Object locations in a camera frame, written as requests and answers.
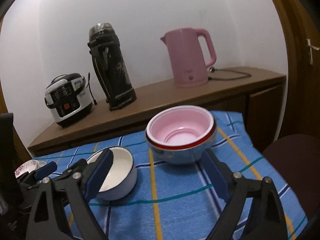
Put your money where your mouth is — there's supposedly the white enamel bowl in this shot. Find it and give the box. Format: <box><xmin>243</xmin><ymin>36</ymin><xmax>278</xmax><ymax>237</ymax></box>
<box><xmin>96</xmin><ymin>146</ymin><xmax>137</xmax><ymax>202</ymax></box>

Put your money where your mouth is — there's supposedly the floral white plate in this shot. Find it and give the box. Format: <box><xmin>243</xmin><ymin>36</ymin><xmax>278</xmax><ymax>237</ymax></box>
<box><xmin>15</xmin><ymin>159</ymin><xmax>40</xmax><ymax>178</ymax></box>

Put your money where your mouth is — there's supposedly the silver rice cooker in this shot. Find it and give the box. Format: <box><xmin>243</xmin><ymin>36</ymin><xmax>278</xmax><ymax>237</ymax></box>
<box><xmin>44</xmin><ymin>73</ymin><xmax>94</xmax><ymax>128</ymax></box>

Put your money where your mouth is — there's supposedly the blue plaid tablecloth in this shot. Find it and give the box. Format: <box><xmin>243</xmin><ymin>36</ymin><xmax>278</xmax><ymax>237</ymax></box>
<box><xmin>42</xmin><ymin>111</ymin><xmax>308</xmax><ymax>239</ymax></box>

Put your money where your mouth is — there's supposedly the stainless steel bowl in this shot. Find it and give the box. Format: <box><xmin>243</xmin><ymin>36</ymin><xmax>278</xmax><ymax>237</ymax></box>
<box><xmin>145</xmin><ymin>118</ymin><xmax>217</xmax><ymax>165</ymax></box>

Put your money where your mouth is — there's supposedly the brown wooden sideboard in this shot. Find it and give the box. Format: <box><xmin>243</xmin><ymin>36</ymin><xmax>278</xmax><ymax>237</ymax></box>
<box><xmin>28</xmin><ymin>67</ymin><xmax>286</xmax><ymax>157</ymax></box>

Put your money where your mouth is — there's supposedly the pink plastic bowl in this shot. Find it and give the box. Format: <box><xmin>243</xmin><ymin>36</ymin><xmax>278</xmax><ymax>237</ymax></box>
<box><xmin>145</xmin><ymin>105</ymin><xmax>216</xmax><ymax>150</ymax></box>

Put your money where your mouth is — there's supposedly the black thermos flask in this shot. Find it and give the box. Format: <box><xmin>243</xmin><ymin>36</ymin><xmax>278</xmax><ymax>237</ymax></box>
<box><xmin>87</xmin><ymin>23</ymin><xmax>137</xmax><ymax>111</ymax></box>

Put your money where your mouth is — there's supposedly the pink electric kettle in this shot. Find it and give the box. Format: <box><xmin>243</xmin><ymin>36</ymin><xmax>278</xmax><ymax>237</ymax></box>
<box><xmin>161</xmin><ymin>28</ymin><xmax>216</xmax><ymax>88</ymax></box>

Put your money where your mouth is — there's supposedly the right brown wooden door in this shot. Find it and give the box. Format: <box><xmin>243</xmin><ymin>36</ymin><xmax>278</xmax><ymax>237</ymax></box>
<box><xmin>272</xmin><ymin>0</ymin><xmax>319</xmax><ymax>138</ymax></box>

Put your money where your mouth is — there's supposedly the black kettle cord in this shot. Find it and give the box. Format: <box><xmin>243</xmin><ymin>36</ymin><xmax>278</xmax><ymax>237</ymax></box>
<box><xmin>208</xmin><ymin>65</ymin><xmax>252</xmax><ymax>81</ymax></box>

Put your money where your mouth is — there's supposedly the right silver door handle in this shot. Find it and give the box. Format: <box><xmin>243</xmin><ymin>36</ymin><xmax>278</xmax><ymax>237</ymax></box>
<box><xmin>306</xmin><ymin>38</ymin><xmax>320</xmax><ymax>66</ymax></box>

